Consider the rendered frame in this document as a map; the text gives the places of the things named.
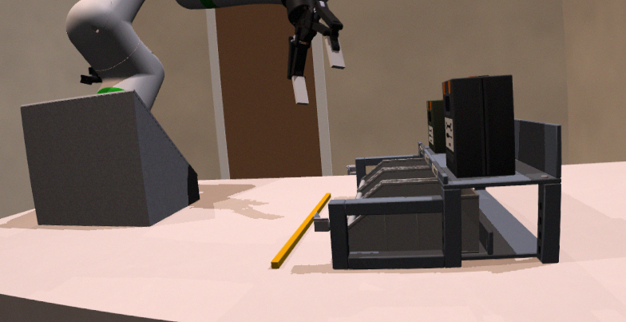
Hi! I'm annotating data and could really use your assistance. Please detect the yellow bar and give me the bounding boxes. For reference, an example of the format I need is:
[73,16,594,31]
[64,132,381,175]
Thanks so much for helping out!
[271,193,331,269]

